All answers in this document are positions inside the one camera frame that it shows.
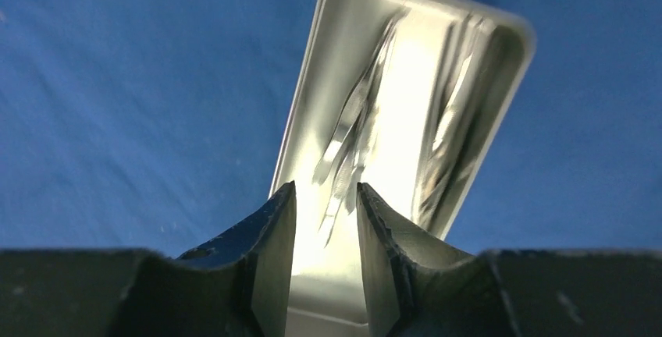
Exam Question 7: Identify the blue surgical drape cloth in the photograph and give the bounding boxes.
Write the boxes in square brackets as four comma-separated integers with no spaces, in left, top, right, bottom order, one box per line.
[1,0,661,256]

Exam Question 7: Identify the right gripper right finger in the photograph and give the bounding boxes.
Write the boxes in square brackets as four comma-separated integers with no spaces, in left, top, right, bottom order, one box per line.
[357,183,661,336]

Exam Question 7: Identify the metal instrument tray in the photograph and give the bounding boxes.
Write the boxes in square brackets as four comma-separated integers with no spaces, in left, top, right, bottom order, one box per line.
[272,0,535,336]

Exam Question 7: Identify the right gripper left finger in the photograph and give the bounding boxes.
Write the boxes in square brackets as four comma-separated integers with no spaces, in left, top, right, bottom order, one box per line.
[1,183,296,336]

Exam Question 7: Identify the curved steel tweezers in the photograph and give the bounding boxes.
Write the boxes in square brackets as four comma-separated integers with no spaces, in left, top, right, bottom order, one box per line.
[412,13,486,230]

